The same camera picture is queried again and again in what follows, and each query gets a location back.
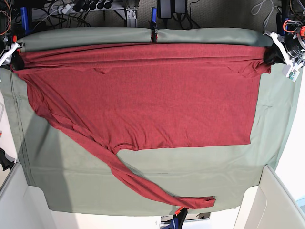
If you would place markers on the blue black clamp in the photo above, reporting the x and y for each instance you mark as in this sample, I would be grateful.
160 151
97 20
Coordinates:
153 25
178 219

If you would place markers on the blue clamp handle top left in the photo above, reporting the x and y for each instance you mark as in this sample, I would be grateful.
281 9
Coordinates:
25 20

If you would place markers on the grey metal table bracket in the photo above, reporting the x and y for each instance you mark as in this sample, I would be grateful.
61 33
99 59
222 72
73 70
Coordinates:
131 17

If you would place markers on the green table cloth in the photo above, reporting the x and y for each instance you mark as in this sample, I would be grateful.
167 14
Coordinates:
75 181

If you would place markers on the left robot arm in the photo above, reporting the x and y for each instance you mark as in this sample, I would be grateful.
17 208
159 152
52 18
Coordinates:
293 10

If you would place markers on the red long-sleeve T-shirt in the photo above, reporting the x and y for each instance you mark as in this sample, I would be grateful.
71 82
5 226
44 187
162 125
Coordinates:
147 96

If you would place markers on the black power adapter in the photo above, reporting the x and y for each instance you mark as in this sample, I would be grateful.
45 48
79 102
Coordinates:
166 8

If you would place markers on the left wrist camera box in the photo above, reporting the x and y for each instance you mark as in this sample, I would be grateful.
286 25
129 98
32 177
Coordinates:
290 72

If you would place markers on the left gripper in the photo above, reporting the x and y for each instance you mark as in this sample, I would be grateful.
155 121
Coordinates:
289 48

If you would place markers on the white bin left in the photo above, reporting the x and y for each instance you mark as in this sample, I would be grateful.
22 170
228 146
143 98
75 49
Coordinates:
23 206

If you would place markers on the black clamp far left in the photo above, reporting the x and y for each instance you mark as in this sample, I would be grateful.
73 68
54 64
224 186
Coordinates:
5 163

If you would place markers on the blue black clamp top centre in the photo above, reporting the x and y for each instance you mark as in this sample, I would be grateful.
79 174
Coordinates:
153 25

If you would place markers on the blue black clamp bottom centre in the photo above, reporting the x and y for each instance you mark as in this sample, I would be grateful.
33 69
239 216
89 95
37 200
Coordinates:
178 219

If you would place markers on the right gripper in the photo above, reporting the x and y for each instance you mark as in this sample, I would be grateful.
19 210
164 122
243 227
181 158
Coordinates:
10 56

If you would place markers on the white bin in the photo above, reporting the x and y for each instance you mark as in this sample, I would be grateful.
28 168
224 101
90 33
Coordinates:
269 205
23 206

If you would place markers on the white bin right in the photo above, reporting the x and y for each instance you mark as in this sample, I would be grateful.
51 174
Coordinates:
269 205

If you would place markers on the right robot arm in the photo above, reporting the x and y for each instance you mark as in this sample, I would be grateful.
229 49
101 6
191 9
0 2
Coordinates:
10 33

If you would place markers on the orange black clamp left edge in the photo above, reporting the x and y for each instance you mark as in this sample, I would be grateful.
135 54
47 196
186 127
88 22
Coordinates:
12 39

